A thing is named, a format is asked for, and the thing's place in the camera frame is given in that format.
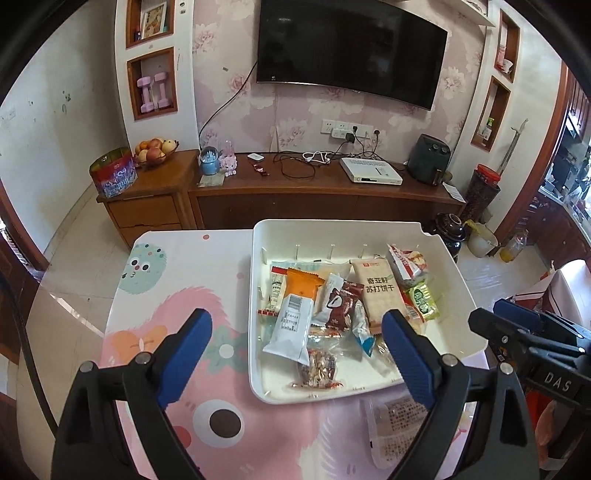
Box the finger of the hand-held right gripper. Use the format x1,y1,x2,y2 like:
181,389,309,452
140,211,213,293
493,298,591,345
468,308,591,408

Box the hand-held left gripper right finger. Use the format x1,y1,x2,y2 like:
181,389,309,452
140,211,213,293
382,309,540,480

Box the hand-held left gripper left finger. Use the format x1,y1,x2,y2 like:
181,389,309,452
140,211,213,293
51,308,213,480

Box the small clear snack packet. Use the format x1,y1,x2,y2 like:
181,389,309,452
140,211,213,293
369,337,403,371

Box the blue white candy packet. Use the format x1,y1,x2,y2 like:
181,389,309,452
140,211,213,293
351,307,378,359

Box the white plastic storage box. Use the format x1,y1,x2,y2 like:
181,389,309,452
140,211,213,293
248,219,489,405

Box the green snack packet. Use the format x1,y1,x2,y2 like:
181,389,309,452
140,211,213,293
402,279,442,322

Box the clear cracker packet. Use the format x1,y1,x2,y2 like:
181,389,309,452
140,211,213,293
362,397,433,470

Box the tan soda cracker packet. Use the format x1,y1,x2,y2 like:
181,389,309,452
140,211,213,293
349,257,410,334

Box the brown chocolate snack packet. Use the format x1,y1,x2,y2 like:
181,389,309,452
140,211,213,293
314,281,366,334

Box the clear mixed nut packet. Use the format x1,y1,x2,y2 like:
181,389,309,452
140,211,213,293
291,339,345,389

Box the red white snack packet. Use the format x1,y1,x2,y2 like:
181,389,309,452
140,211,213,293
386,244,430,283

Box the white packet with grey label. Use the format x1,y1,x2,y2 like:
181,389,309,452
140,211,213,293
263,293,315,366

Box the slim white stick packet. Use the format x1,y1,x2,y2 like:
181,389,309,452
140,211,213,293
259,265,290,317

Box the pale blue packet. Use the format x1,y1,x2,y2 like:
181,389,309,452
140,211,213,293
271,260,352,278

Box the orange snack packet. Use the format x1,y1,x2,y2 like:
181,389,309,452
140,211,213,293
286,268,326,302

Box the pink cartoon table cover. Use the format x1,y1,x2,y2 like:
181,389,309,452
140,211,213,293
99,228,491,480

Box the white covered side table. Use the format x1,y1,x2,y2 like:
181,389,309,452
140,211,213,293
521,258,591,319

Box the yellow liquid bottle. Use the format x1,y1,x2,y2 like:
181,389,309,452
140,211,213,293
499,229,530,263

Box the white plastic jug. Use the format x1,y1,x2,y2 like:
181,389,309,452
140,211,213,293
464,220,500,258

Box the dark ceramic pot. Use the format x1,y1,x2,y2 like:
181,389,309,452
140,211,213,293
422,213,468,264

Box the red lidded dark jar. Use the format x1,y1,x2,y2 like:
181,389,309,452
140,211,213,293
462,164,502,223

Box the wooden television cabinet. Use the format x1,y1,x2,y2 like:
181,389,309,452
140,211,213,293
96,148,467,253

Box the dark grey air fryer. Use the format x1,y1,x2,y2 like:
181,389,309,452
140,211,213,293
407,134,452,186

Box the white set-top box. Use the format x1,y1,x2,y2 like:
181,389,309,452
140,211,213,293
339,157,404,186

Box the red tin box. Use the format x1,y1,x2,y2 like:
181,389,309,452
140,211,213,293
89,148,139,199

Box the blue snow globe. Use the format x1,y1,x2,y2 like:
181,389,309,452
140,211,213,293
199,147,222,176

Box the pink figurine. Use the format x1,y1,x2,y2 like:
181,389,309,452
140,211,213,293
219,141,239,177

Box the fruit bowl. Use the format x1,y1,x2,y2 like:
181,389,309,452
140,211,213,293
134,137,180,167

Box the pink dumbbell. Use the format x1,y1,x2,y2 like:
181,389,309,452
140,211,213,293
154,72,173,110
137,76,158,114

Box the black flat television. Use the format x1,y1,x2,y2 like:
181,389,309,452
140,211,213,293
256,0,449,112

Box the framed picture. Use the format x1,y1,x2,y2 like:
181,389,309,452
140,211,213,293
140,1,168,40

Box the thick black cable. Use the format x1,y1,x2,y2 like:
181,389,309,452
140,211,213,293
0,277,62,432

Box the mop handle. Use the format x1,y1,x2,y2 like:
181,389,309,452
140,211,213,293
499,119,530,174

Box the wooden wall niche with bottle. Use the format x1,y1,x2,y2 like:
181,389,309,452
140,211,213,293
471,76,511,152

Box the black cable loop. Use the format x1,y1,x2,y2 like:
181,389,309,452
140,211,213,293
272,152,325,181

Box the white wall sockets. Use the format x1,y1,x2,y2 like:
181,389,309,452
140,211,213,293
322,119,375,140

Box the black television cable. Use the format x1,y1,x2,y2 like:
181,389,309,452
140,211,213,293
198,60,259,155

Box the wooden wall niche with mug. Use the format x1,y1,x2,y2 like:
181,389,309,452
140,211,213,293
494,9,522,84

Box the wooden wall niche with dumbbells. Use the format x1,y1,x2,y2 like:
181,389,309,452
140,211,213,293
127,46,180,122

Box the white wall shelf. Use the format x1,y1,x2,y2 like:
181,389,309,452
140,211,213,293
462,0,498,27

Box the wooden wall niche with picture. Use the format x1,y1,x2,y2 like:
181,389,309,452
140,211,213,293
126,0,177,49

